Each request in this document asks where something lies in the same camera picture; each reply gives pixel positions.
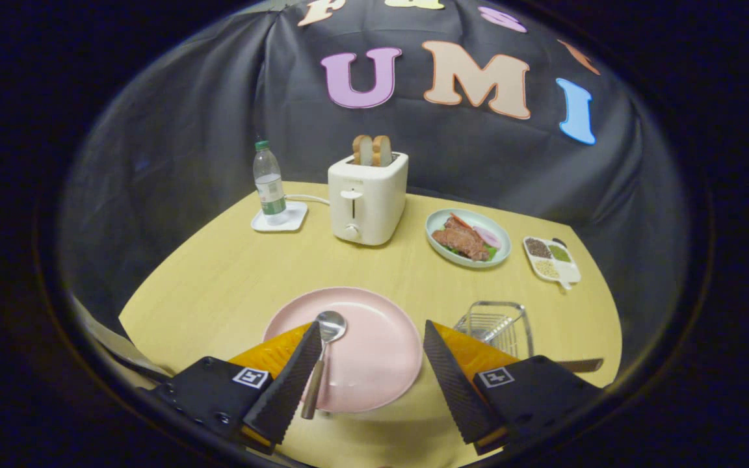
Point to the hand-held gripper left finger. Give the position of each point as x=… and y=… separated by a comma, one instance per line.
x=293, y=383

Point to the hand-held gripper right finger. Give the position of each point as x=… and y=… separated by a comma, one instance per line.
x=452, y=383

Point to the pink plate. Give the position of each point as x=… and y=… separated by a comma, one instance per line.
x=374, y=351

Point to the green lettuce leaf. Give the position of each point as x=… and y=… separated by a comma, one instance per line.
x=491, y=253

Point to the pale green plate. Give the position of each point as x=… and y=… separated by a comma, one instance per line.
x=501, y=257

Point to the brown meat slices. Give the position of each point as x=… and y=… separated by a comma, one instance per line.
x=459, y=239

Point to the pink ham slice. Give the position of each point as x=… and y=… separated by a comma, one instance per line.
x=488, y=236

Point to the white divided grain dish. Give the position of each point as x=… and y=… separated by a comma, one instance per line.
x=569, y=272

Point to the red tomato slice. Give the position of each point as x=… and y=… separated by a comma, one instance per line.
x=460, y=220

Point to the white square coaster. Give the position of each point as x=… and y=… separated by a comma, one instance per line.
x=296, y=218

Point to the beige cloth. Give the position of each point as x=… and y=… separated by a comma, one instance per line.
x=118, y=344

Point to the clear water bottle green cap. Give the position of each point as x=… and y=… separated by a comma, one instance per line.
x=270, y=188

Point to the white toaster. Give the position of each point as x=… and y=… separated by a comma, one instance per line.
x=374, y=201

